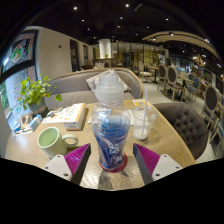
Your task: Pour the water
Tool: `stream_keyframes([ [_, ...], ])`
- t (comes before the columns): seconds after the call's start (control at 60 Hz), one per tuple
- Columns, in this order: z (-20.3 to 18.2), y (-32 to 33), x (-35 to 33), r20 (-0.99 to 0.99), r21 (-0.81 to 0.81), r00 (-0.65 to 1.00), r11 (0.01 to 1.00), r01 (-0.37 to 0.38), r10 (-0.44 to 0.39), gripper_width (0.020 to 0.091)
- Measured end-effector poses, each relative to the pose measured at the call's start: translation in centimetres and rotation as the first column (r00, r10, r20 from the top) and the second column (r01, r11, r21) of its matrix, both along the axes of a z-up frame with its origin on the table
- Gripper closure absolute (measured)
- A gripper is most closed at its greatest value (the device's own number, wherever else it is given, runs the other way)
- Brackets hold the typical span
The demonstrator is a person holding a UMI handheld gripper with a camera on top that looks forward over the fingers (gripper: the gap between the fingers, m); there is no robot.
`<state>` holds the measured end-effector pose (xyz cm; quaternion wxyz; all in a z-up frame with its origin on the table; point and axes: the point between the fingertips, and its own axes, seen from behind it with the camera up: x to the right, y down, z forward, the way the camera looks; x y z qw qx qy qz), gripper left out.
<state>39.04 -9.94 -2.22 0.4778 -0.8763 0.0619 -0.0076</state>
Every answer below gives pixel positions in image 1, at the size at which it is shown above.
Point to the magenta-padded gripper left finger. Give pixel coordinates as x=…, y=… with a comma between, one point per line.
x=77, y=160

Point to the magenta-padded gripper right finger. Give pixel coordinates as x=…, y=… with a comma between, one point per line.
x=147, y=160

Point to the clear blue-label water bottle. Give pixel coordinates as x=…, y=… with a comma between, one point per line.
x=110, y=133

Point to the light green ceramic mug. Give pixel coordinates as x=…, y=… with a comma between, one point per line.
x=50, y=140

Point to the clear plastic cup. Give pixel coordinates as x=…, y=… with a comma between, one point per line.
x=143, y=123

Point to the white paper leaflet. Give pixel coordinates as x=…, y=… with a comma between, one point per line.
x=90, y=118

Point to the white printed cardboard box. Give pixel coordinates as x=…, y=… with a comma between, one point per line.
x=66, y=115

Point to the grey tufted armchair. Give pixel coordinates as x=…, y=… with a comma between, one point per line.
x=188, y=126

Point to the small light blue box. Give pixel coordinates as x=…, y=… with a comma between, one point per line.
x=36, y=122

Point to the yellow card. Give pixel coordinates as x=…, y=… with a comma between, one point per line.
x=138, y=102

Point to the white blue papers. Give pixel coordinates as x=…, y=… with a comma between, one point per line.
x=21, y=130

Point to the white drinking straw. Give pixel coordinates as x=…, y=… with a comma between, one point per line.
x=145, y=96

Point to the brown cardboard stand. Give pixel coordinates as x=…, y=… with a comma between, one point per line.
x=25, y=121

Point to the grey curved sofa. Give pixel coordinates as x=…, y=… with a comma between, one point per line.
x=71, y=86

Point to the green potted plant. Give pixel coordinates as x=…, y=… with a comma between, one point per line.
x=33, y=91

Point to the group of dining chairs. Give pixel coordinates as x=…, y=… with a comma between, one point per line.
x=173, y=78

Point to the pink window poster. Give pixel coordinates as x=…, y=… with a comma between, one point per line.
x=15, y=90

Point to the dark framed food poster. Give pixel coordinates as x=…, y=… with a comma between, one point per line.
x=20, y=50

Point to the curved wooden ceiling beam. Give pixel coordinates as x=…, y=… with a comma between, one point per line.
x=186, y=38

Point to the group of ceiling lights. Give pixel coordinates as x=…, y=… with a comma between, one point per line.
x=127, y=5

